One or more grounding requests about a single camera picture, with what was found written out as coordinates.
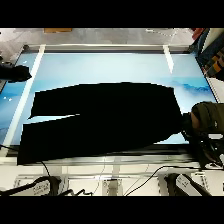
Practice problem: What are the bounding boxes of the black pants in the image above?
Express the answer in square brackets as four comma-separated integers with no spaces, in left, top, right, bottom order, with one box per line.
[16,81,185,166]

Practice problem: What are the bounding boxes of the silver frame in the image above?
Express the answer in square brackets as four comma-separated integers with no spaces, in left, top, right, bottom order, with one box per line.
[0,43,224,197]

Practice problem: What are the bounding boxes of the black cable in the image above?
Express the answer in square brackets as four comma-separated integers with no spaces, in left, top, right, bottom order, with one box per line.
[0,143,53,178]
[123,164,203,197]

